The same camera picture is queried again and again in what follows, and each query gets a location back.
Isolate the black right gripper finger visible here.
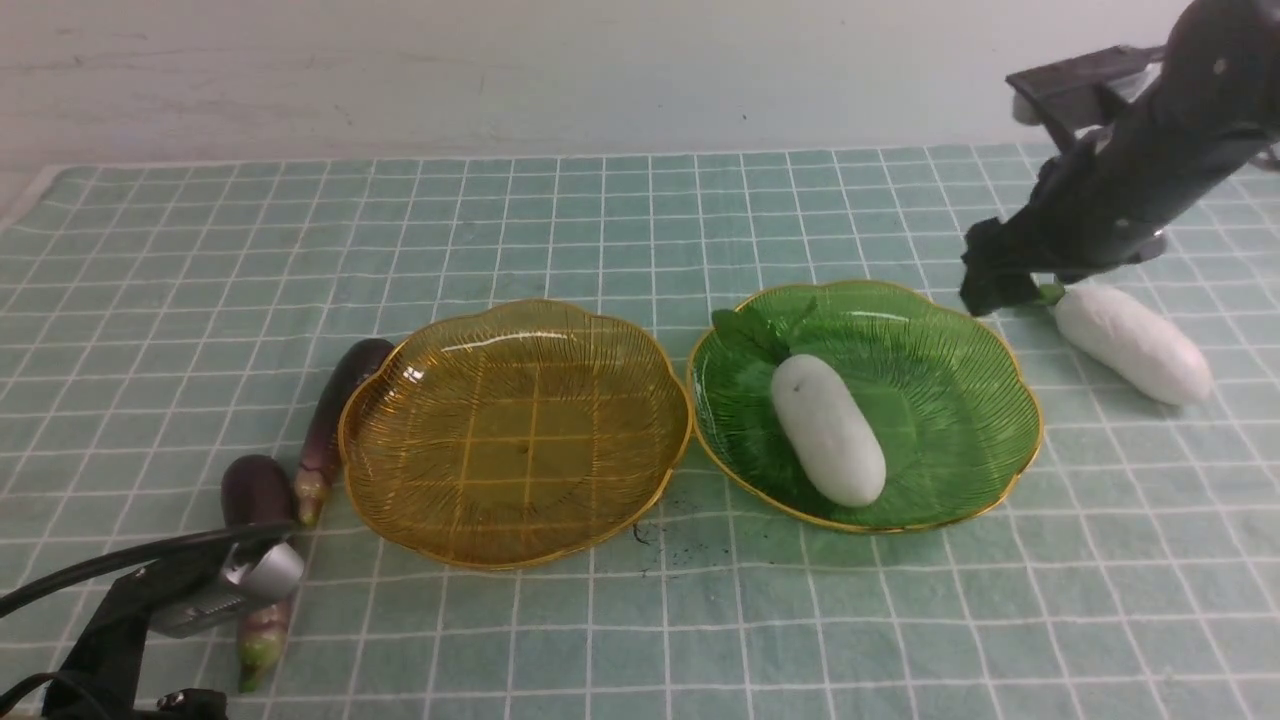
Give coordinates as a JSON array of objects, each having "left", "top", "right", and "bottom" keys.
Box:
[{"left": 959, "top": 217, "right": 1041, "bottom": 316}]

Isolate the amber plastic plate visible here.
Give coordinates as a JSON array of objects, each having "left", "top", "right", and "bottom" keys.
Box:
[{"left": 337, "top": 299, "right": 694, "bottom": 570}]

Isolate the white radish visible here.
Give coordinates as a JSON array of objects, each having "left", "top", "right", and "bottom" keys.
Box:
[
  {"left": 710, "top": 306, "right": 887, "bottom": 509},
  {"left": 1038, "top": 283, "right": 1213, "bottom": 406}
]

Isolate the green plastic plate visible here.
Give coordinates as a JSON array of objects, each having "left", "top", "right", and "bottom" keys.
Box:
[{"left": 686, "top": 281, "right": 1043, "bottom": 534}]

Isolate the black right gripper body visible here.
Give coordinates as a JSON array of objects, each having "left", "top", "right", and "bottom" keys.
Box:
[{"left": 1020, "top": 110, "right": 1216, "bottom": 281}]

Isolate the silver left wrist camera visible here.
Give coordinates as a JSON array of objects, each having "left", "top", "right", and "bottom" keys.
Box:
[{"left": 148, "top": 541, "right": 305, "bottom": 639}]

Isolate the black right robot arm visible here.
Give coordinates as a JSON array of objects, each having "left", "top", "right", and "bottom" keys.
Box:
[{"left": 959, "top": 1, "right": 1279, "bottom": 316}]

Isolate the purple eggplant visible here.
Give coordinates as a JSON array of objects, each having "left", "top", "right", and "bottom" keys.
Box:
[
  {"left": 221, "top": 454, "right": 296, "bottom": 694},
  {"left": 293, "top": 338, "right": 396, "bottom": 528}
]

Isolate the black camera cable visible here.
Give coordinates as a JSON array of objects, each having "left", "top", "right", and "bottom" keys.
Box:
[{"left": 0, "top": 520, "right": 301, "bottom": 720}]

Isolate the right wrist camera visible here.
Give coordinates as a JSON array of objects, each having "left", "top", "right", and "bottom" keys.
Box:
[{"left": 1005, "top": 45, "right": 1165, "bottom": 154}]

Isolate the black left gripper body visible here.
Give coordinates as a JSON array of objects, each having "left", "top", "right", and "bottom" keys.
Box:
[{"left": 42, "top": 544, "right": 232, "bottom": 719}]

